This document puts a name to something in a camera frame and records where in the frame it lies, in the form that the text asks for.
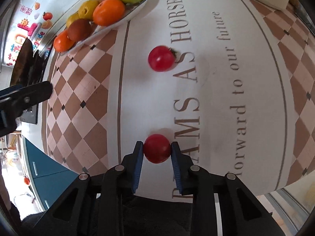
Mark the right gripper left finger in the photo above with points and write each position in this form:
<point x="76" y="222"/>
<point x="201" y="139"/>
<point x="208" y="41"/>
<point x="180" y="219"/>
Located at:
<point x="118" y="186"/>

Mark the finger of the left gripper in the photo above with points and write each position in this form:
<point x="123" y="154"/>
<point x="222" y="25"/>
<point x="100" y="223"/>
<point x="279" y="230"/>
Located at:
<point x="27" y="95"/>
<point x="10" y="90"/>

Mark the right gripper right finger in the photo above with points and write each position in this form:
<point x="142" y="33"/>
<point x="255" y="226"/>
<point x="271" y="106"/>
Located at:
<point x="193" y="180"/>

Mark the cherry tomato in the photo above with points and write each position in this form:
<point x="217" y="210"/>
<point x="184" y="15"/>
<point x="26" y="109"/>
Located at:
<point x="157" y="148"/>
<point x="162" y="58"/>

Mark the orange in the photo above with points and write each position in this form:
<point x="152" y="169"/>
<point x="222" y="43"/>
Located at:
<point x="62" y="42"/>
<point x="108" y="12"/>

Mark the dark red-brown fruit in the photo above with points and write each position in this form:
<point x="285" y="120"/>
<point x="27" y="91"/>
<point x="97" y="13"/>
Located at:
<point x="79" y="30"/>

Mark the yellow pear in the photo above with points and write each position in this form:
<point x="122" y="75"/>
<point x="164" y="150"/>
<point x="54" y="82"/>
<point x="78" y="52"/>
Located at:
<point x="72" y="19"/>
<point x="87" y="8"/>

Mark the yellow pear front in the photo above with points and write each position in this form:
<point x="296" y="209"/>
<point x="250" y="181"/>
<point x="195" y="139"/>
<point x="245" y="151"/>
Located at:
<point x="87" y="8"/>

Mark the orange front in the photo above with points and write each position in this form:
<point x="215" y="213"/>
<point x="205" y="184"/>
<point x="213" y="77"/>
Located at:
<point x="108" y="12"/>

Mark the black wok pan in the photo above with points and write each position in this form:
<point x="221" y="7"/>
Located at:
<point x="23" y="64"/>

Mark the black gas stove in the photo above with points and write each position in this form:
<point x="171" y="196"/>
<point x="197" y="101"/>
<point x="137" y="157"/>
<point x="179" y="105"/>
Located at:
<point x="33" y="74"/>

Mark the checkered table mat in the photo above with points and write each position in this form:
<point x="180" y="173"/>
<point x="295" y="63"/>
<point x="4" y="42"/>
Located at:
<point x="239" y="98"/>

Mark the oval patterned ceramic plate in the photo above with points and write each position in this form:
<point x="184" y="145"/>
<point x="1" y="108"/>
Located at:
<point x="131" y="10"/>

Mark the colourful wall sticker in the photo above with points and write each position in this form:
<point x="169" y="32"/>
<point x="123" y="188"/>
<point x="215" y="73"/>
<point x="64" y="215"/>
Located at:
<point x="25" y="23"/>

